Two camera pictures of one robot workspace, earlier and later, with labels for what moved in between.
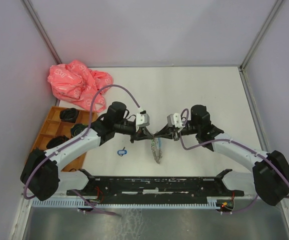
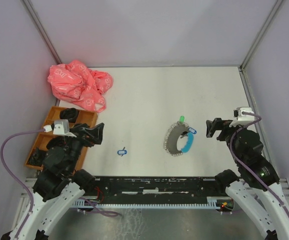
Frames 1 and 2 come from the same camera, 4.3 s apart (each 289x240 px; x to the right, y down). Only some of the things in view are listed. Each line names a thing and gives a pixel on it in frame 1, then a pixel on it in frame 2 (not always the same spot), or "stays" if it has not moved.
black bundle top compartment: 69,115 stays
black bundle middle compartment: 56,141 stays
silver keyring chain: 157,154 to 170,141
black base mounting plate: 157,188 stays
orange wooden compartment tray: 54,126 stays
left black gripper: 143,134 to 89,140
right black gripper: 168,132 to 218,123
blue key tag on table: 121,152 stays
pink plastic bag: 75,81 stays
